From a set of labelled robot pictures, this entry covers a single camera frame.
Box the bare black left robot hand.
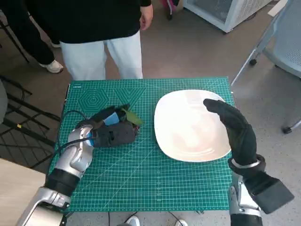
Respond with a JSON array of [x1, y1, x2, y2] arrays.
[[78, 103, 131, 130]]

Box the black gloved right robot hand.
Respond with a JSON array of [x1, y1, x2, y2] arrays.
[[203, 98, 257, 165]]

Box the toy red grapes with leaf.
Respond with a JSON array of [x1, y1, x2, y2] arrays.
[[120, 106, 144, 136]]

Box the white plate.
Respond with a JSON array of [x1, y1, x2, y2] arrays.
[[154, 90, 232, 162]]

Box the green cutting mat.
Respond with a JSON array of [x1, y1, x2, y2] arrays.
[[47, 76, 236, 211]]

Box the person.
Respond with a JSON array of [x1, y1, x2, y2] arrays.
[[0, 0, 64, 74], [25, 0, 153, 81]]

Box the grey mesh chair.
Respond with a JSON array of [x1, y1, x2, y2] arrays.
[[230, 0, 301, 135]]

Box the grey rounded object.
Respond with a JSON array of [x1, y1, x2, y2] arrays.
[[0, 80, 8, 124]]

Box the light wooden desk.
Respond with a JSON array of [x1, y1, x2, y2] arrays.
[[0, 158, 51, 226]]

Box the pink wheeled object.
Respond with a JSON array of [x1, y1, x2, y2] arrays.
[[160, 0, 179, 21]]

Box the white mesh cabinet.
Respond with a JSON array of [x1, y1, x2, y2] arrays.
[[182, 0, 275, 33]]

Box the dark left wrist camera box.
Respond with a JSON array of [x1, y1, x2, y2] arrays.
[[94, 122, 140, 148]]

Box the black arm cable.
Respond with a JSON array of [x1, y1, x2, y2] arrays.
[[50, 110, 95, 165]]

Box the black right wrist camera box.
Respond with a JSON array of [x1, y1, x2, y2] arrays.
[[243, 170, 295, 214]]

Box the black wire rack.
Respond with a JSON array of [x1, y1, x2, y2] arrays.
[[0, 75, 61, 169]]

